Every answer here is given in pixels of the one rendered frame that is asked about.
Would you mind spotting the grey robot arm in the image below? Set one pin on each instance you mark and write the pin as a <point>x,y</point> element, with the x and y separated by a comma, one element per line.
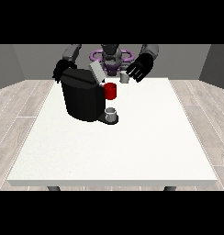
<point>71,52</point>
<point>150,50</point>

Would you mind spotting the red pod holder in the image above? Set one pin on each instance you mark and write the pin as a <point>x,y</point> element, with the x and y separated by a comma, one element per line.
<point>110,90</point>

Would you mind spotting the black coffee machine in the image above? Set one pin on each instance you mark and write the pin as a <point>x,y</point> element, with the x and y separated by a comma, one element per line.
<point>81,95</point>

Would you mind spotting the small grey coffee pod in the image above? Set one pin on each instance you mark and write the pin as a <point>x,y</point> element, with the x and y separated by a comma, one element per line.
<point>124,77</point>

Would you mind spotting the pale grey machine lid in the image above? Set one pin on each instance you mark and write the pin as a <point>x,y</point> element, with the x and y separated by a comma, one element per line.
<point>97,72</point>

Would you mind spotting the small grey cup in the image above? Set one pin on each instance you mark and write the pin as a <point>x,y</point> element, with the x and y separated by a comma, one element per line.
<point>111,114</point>

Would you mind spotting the grey robot trunk purple rings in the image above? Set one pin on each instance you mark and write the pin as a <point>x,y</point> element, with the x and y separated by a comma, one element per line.
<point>111,58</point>

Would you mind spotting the dark table leg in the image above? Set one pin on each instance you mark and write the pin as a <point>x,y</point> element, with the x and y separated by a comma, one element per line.
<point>170,188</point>
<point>53,188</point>

